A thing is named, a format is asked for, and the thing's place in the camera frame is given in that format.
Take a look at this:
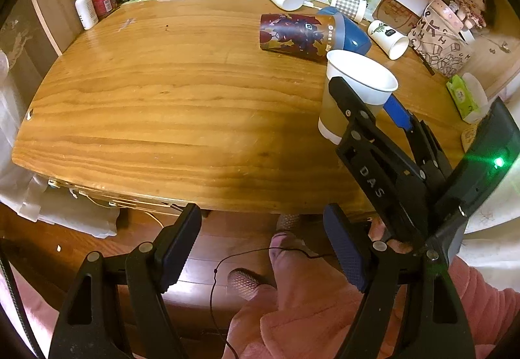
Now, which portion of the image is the paper cup with brown sleeve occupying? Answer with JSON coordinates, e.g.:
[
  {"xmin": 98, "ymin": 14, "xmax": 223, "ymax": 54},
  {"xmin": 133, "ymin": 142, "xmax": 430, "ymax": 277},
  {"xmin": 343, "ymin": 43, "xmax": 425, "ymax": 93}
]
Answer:
[{"xmin": 318, "ymin": 49, "xmax": 398, "ymax": 145}]

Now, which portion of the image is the white cup with leaf print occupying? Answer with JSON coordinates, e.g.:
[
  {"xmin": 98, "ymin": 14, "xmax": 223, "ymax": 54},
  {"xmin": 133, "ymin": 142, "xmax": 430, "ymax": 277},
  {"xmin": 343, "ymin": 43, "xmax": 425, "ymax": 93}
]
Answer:
[{"xmin": 367, "ymin": 20, "xmax": 409, "ymax": 61}]

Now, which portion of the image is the blue cup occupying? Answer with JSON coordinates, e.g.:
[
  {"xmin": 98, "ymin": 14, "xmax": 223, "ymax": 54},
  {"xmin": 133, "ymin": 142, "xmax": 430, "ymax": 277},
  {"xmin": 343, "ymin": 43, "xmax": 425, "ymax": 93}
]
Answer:
[{"xmin": 317, "ymin": 6, "xmax": 372, "ymax": 56}]

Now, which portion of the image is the dark floral paper cup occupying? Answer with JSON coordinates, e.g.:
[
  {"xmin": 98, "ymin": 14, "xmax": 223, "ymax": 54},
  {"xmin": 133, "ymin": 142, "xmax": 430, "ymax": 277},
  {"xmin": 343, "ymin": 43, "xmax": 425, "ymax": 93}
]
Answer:
[{"xmin": 259, "ymin": 13, "xmax": 338, "ymax": 62}]

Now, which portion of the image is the checkered paper cup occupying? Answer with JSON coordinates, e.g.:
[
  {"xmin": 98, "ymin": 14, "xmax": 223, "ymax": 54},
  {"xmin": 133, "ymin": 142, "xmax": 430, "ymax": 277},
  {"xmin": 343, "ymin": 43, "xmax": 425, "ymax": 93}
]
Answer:
[{"xmin": 331, "ymin": 0, "xmax": 368, "ymax": 23}]

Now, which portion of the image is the green tissue pack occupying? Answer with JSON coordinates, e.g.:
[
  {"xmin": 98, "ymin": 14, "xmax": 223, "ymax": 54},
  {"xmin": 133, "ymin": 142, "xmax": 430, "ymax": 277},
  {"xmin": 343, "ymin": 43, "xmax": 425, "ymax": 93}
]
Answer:
[{"xmin": 446, "ymin": 72, "xmax": 489, "ymax": 124}]

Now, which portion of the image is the printed canvas tote bag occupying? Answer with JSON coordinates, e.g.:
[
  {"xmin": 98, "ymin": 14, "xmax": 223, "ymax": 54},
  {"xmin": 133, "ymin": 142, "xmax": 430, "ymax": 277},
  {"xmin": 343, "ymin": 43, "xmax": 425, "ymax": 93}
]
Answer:
[{"xmin": 408, "ymin": 9, "xmax": 473, "ymax": 78}]

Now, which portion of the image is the white cloth under table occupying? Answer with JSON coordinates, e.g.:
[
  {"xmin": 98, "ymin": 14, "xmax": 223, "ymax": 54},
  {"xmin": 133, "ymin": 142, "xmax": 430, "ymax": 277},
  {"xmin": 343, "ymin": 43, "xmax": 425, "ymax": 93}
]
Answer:
[{"xmin": 1, "ymin": 54, "xmax": 120, "ymax": 238}]

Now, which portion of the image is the pink round box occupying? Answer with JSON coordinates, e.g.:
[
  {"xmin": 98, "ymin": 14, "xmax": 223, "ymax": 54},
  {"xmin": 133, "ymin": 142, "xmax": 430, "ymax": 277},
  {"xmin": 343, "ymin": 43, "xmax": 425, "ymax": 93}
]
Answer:
[{"xmin": 422, "ymin": 0, "xmax": 463, "ymax": 34}]

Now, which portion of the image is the brown paper bag red print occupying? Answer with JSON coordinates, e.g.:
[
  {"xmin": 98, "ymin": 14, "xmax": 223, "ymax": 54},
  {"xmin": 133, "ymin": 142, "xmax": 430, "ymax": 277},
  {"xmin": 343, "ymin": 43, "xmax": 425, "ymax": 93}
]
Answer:
[{"xmin": 372, "ymin": 0, "xmax": 420, "ymax": 35}]

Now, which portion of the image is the small doll with dark hair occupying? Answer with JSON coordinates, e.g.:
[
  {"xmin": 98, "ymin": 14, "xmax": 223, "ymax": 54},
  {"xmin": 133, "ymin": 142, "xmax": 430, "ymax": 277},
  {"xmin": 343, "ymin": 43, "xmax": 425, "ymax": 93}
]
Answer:
[{"xmin": 448, "ymin": 0, "xmax": 496, "ymax": 30}]

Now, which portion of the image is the white lotion bottle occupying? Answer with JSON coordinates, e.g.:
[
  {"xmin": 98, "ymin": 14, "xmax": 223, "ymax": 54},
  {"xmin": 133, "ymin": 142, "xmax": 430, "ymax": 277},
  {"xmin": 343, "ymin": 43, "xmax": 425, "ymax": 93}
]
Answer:
[{"xmin": 75, "ymin": 0, "xmax": 99, "ymax": 30}]

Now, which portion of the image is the black thin cable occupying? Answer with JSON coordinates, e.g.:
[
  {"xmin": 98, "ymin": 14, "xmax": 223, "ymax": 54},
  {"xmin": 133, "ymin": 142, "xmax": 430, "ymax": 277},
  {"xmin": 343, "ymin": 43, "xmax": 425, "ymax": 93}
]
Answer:
[{"xmin": 208, "ymin": 245, "xmax": 339, "ymax": 359}]

